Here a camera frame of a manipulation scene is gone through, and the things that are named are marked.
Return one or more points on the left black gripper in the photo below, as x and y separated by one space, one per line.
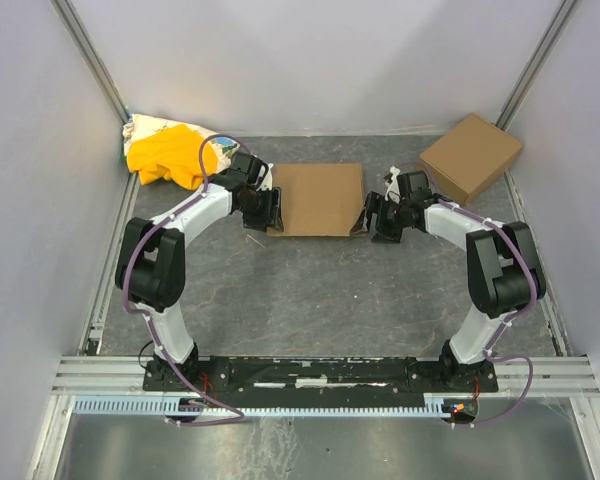
271 208

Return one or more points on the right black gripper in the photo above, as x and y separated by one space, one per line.
374 212

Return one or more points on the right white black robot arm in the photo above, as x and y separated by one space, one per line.
504 274

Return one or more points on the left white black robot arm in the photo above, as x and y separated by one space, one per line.
151 268

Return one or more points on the closed brown cardboard box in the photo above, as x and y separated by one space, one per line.
470 157

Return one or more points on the yellow cloth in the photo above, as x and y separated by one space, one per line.
172 154

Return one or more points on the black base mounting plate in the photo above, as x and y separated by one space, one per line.
268 382

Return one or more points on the white patterned cloth bag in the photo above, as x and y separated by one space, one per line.
141 126

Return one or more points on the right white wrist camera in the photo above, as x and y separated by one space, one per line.
391 182

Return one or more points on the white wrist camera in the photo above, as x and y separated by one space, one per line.
264 178
391 182

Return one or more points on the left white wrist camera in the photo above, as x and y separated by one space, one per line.
264 178

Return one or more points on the aluminium frame rail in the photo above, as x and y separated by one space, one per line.
559 377

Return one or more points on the right aluminium corner post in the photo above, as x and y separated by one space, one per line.
540 55

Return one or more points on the aluminium corner post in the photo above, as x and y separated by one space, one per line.
540 55
72 22

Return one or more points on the left aluminium corner post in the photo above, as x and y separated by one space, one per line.
72 22

